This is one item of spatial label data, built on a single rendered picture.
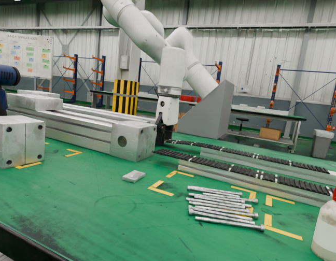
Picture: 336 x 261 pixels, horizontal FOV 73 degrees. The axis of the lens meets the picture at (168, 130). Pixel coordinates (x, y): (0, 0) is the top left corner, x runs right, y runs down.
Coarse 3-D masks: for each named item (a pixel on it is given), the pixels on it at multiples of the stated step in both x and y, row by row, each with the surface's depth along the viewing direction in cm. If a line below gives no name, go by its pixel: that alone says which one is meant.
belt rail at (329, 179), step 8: (200, 152) 76; (208, 152) 76; (216, 152) 74; (224, 152) 73; (224, 160) 73; (232, 160) 72; (240, 160) 72; (248, 160) 70; (256, 160) 69; (264, 168) 68; (272, 168) 67; (280, 168) 67; (288, 168) 65; (296, 168) 64; (296, 176) 65; (304, 176) 64; (312, 176) 63; (320, 176) 62; (328, 176) 61; (328, 184) 61
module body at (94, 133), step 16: (16, 112) 82; (32, 112) 78; (48, 112) 75; (64, 112) 81; (48, 128) 75; (64, 128) 72; (80, 128) 69; (96, 128) 68; (80, 144) 70; (96, 144) 67
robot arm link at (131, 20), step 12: (120, 12) 79; (132, 12) 78; (120, 24) 81; (132, 24) 78; (144, 24) 78; (132, 36) 80; (144, 36) 78; (156, 36) 81; (144, 48) 81; (156, 48) 84; (156, 60) 88
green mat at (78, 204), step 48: (48, 144) 68; (240, 144) 103; (0, 192) 38; (48, 192) 40; (96, 192) 42; (144, 192) 44; (192, 192) 47; (48, 240) 28; (96, 240) 29; (144, 240) 30; (192, 240) 31; (240, 240) 32; (288, 240) 34
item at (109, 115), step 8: (64, 104) 108; (80, 112) 94; (88, 112) 92; (96, 112) 90; (104, 112) 98; (112, 112) 96; (120, 120) 86; (128, 120) 84; (136, 120) 82; (144, 120) 83; (152, 120) 88
